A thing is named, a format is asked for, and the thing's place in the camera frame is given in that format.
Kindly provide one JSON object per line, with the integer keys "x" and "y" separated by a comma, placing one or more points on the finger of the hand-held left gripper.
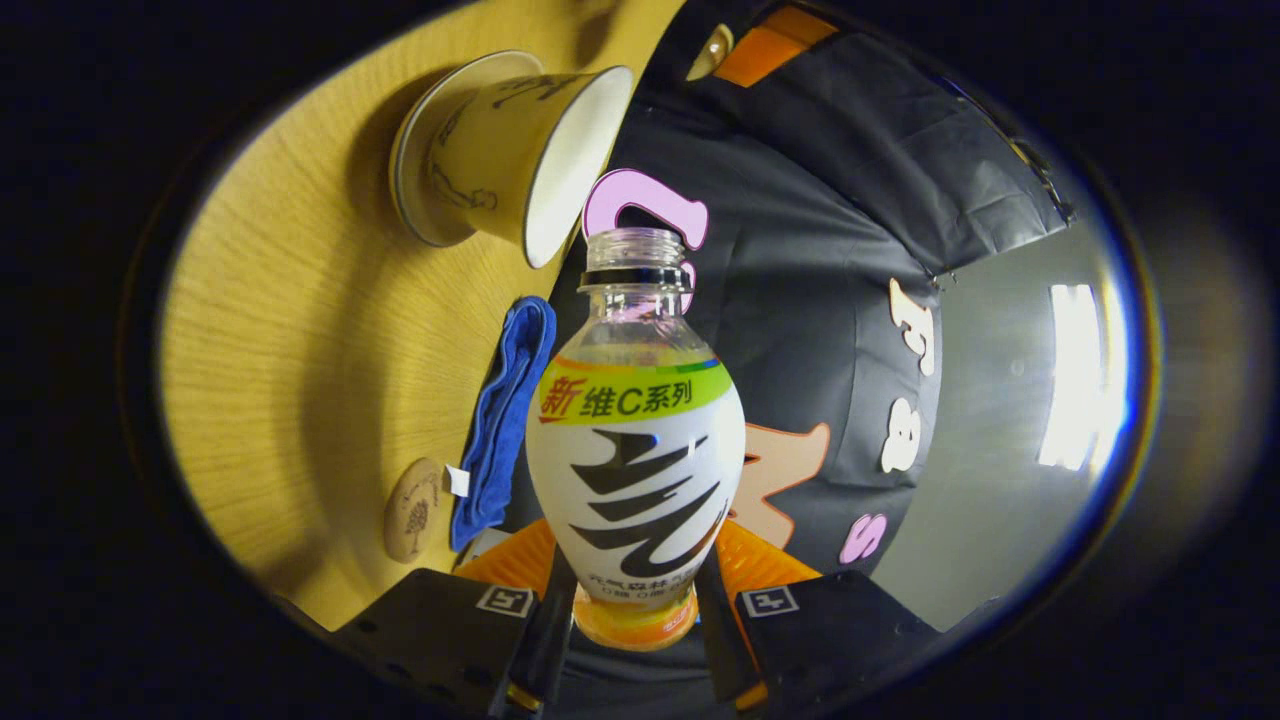
{"x": 770, "y": 45}

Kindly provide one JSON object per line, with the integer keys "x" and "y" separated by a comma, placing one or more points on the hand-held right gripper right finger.
{"x": 722, "y": 645}

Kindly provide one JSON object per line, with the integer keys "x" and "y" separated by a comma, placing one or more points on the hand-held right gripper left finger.
{"x": 545, "y": 645}

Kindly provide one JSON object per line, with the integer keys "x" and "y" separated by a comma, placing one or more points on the round cork coaster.
{"x": 414, "y": 510}

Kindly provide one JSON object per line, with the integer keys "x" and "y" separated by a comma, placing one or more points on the plastic water bottle white label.
{"x": 635, "y": 470}

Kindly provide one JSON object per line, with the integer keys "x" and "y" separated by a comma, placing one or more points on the cream ceramic teacup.
{"x": 520, "y": 150}

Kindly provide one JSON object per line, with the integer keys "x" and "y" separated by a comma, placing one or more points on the black backdrop cloth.
{"x": 830, "y": 200}

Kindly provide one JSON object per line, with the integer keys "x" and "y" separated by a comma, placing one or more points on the blue folded towel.
{"x": 505, "y": 420}

